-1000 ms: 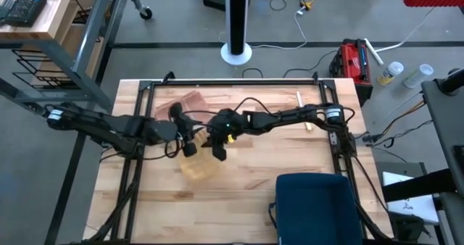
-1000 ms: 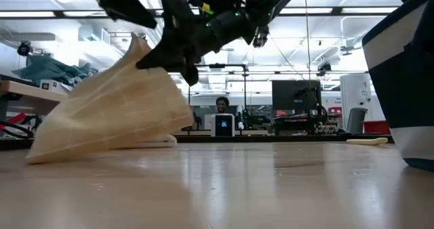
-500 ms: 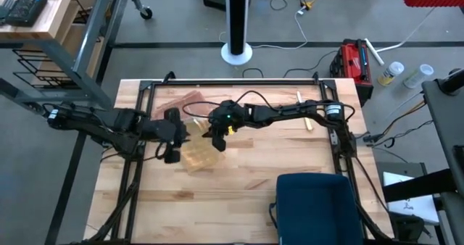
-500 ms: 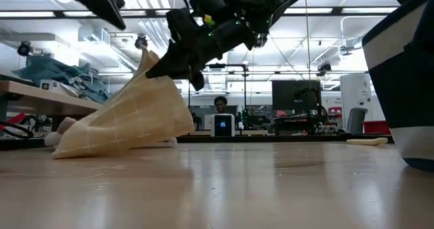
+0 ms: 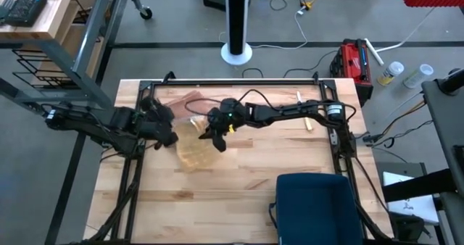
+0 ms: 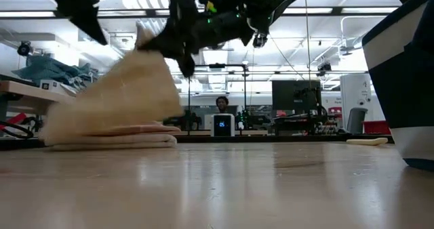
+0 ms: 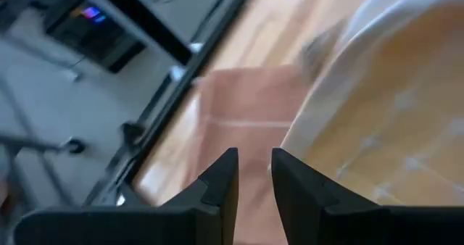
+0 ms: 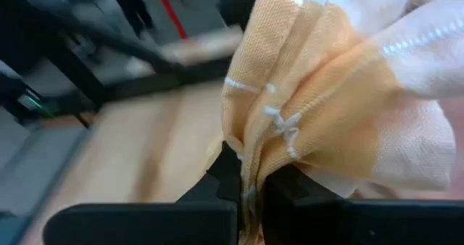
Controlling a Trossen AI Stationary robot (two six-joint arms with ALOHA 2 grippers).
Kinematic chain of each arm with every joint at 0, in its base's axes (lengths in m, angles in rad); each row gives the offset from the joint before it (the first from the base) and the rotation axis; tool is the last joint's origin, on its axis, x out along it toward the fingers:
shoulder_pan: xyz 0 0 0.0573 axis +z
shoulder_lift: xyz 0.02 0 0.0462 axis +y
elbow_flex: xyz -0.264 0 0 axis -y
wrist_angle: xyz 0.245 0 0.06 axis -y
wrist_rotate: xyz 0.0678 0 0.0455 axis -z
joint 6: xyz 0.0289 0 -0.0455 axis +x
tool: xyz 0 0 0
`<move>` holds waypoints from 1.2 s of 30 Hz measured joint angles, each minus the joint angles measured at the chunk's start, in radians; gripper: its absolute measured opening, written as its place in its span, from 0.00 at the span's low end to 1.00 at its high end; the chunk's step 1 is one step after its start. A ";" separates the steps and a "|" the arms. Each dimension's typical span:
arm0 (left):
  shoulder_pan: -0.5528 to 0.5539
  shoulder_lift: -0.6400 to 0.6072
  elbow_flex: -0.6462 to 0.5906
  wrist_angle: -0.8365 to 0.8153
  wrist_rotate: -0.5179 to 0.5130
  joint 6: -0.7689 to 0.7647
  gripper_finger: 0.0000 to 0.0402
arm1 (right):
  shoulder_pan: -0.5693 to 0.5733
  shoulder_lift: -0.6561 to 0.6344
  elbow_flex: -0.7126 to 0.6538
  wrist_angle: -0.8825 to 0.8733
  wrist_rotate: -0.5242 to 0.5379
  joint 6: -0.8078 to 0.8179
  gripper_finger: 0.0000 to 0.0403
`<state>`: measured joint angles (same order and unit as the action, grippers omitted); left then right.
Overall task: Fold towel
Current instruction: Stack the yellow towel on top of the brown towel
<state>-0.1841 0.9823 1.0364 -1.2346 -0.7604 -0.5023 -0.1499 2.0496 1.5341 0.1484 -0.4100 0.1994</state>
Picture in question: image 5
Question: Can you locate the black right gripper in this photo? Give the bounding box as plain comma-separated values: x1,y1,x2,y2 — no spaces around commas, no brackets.
198,98,247,140

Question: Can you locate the yellow plaid towel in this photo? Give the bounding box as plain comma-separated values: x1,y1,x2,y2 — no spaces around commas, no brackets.
173,116,224,173

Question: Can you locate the terracotta pink plaid towel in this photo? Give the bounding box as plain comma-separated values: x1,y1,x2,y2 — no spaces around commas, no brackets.
165,90,212,120

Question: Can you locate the white and black tower fan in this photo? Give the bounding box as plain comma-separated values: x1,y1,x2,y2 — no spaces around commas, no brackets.
220,0,254,67

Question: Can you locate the thin wooden stick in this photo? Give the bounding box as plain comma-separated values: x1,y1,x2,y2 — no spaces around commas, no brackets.
296,91,314,132

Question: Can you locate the black caster wheel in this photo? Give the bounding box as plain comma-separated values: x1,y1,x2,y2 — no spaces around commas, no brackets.
138,5,154,21

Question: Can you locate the navy blue fabric bin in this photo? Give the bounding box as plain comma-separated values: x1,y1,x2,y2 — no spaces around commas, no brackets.
268,172,363,245

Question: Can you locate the red tool case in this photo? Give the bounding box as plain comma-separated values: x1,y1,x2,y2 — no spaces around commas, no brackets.
328,38,374,107

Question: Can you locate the black electronic device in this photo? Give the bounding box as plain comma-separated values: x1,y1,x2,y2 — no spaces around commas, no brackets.
4,0,48,28

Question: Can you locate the dark grey flat device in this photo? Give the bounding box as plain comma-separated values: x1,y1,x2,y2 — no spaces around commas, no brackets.
0,0,17,20

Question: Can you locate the white plastic tube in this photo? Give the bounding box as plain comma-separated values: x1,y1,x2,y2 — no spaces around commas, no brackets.
363,37,386,67

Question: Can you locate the white canister yellow label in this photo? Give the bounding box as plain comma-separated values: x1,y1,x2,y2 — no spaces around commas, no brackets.
376,60,405,88

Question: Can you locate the black flat beam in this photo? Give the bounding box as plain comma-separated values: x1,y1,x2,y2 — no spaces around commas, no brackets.
383,167,460,203

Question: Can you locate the white board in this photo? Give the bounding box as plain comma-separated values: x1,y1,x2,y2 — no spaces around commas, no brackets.
383,170,442,225

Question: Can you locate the black bag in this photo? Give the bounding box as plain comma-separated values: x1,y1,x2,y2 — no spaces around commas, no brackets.
390,212,433,244

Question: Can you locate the grey side desk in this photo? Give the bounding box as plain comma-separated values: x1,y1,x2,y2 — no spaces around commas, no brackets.
422,67,464,245

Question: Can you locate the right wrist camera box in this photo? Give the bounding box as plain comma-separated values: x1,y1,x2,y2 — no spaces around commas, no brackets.
212,134,228,153

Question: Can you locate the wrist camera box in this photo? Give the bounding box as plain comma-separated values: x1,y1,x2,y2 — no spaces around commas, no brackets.
212,134,228,153
158,130,179,148

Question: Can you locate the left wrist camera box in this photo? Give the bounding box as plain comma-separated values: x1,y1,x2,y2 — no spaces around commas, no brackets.
158,130,179,148

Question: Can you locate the black right camera cable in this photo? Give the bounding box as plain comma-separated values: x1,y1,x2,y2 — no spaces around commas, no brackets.
183,88,280,117

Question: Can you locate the black aluminium table frame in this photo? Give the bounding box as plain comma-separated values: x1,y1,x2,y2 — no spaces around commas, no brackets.
68,78,396,245

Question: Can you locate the wooden workbench grey steel frame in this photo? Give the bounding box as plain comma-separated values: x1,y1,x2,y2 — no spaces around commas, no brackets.
0,0,155,123

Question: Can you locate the white floor cable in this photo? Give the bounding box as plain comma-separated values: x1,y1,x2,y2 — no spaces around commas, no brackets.
219,5,309,51

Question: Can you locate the black cable with connector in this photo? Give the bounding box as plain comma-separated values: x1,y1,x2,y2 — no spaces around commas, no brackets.
363,99,436,148

